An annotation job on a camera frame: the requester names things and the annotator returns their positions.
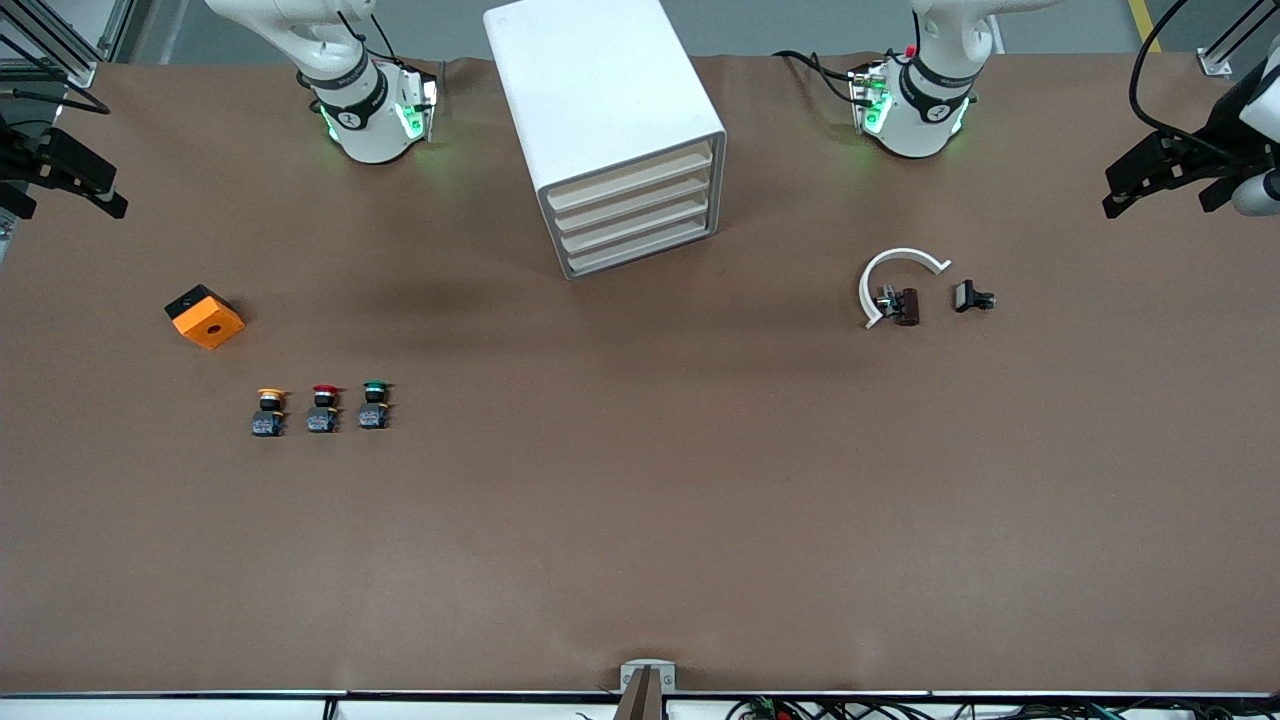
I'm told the yellow push button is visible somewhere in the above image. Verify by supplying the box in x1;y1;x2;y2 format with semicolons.
250;388;289;438

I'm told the aluminium frame profile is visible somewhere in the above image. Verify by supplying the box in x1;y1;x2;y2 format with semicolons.
1198;0;1280;79
0;0;136;89

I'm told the orange button enclosure box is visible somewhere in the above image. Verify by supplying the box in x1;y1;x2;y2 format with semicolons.
165;284;246;351

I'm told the white curved plastic ring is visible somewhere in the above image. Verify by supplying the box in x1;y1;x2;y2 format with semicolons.
858;247;952;330

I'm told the black arm base cable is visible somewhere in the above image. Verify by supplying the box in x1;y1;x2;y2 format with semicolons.
772;48;866;109

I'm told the white table edge rail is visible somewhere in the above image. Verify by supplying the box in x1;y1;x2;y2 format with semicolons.
0;690;1280;720

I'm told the tangled black cable bundle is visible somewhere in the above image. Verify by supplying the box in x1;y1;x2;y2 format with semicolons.
725;697;1280;720

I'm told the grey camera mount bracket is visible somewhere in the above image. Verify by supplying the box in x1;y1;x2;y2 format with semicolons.
619;659;677;720

